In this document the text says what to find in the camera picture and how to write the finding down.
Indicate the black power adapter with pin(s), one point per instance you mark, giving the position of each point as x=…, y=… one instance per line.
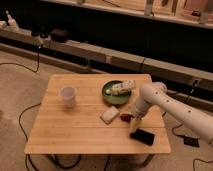
x=191, y=141

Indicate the black smartphone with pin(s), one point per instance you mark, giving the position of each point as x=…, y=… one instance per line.
x=143, y=136

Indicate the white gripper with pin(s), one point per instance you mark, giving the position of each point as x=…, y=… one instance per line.
x=139, y=109

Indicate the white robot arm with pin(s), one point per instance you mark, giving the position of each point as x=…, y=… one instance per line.
x=155, y=94

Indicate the green plate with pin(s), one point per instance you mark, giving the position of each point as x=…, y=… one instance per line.
x=118, y=99

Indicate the white sponge block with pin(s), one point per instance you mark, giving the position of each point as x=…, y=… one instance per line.
x=110, y=114

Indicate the dark round object on ledge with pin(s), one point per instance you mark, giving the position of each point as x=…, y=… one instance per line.
x=59, y=35

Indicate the corn cob on plate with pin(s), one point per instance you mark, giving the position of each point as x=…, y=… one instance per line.
x=120, y=88

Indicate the wooden table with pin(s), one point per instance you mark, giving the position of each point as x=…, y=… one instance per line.
x=79, y=130

